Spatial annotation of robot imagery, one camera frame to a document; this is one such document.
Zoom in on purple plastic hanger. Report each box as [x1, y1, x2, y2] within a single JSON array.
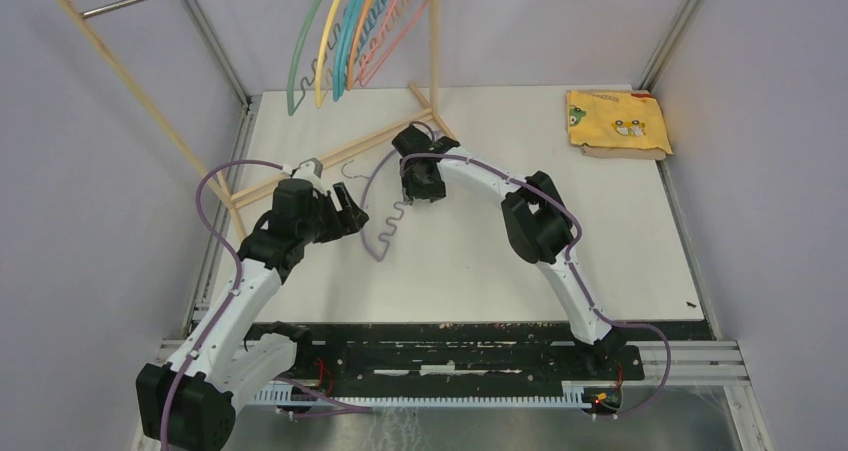
[[341, 151, 408, 263]]

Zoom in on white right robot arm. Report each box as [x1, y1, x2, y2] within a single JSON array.
[[392, 125, 626, 379]]

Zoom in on white slotted cable duct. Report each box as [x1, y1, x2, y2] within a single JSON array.
[[247, 381, 618, 412]]

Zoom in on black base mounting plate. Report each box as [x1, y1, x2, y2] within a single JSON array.
[[245, 322, 646, 400]]

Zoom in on yellow plastic hanger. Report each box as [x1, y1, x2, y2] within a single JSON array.
[[314, 0, 344, 109]]

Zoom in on orange wavy plastic hanger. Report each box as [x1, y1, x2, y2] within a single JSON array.
[[334, 0, 390, 96]]

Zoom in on green plastic hanger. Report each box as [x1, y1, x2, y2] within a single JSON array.
[[286, 0, 323, 116]]

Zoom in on teal plastic hanger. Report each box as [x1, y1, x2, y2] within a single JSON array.
[[331, 0, 379, 103]]

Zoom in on pink wire hanger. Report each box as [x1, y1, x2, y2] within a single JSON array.
[[351, 0, 429, 90]]

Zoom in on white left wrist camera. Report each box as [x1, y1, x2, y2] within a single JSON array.
[[280, 158, 327, 194]]

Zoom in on wooden clothes rack frame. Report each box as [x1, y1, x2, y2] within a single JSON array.
[[54, 0, 456, 239]]

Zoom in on yellow printed folded cloth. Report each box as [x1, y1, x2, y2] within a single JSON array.
[[565, 89, 673, 161]]

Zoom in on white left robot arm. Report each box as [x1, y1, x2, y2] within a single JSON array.
[[136, 178, 368, 450]]

